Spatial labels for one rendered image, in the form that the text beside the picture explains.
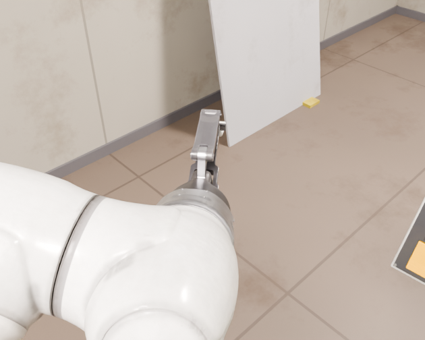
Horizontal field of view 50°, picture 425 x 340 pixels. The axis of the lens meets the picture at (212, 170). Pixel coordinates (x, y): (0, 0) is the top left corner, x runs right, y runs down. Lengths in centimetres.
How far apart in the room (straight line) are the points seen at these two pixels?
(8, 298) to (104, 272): 7
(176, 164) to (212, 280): 267
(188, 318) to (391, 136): 322
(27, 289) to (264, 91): 298
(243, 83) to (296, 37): 58
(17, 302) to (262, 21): 289
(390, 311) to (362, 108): 182
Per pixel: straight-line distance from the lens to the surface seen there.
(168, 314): 29
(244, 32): 303
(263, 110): 330
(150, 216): 36
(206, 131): 55
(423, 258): 120
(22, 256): 35
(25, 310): 37
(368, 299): 238
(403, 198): 296
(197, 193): 46
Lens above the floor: 185
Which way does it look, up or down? 39 degrees down
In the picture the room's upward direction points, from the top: straight up
